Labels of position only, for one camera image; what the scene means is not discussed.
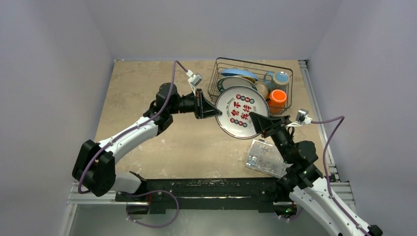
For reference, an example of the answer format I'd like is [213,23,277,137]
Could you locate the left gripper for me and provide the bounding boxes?
[168,88,221,119]

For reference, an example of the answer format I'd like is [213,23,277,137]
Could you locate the orange cup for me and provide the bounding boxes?
[267,89,288,115]

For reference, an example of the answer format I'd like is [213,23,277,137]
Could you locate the white plate red characters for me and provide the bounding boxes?
[215,86,269,140]

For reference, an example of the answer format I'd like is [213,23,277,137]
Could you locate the beige floral bowl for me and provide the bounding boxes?
[255,81,269,99]

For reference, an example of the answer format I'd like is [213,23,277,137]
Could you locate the white plate dark-green rim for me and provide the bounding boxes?
[216,76,257,92]

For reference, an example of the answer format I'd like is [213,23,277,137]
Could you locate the blue butterfly mug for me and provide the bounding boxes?
[263,71,290,91]

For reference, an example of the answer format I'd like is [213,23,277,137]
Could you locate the light blue plate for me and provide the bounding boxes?
[220,68,258,81]

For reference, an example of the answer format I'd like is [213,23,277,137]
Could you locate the yellow green-rimmed plate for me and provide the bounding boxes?
[241,76,257,83]

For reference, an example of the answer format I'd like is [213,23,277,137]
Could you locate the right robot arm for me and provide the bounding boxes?
[249,109,383,236]

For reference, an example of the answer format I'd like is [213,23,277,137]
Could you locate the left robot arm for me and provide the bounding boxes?
[72,83,222,201]

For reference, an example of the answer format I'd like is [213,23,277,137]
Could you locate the clear plastic screw box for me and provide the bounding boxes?
[245,140,290,178]

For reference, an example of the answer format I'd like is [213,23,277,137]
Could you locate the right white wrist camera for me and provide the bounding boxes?
[286,109,312,127]

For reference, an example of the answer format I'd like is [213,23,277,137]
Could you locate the black wire dish rack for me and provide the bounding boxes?
[208,57,294,115]

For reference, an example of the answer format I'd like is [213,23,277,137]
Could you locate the black base frame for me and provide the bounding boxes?
[116,177,297,216]

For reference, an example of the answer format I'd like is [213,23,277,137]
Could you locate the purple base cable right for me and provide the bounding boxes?
[278,207,303,222]

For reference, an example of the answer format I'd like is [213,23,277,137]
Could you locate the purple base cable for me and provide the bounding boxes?
[125,190,180,229]
[278,207,303,222]

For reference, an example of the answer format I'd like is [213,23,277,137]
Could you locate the aluminium rail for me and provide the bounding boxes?
[292,60,355,210]

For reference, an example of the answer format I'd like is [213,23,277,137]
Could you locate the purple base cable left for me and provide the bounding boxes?
[125,190,180,229]

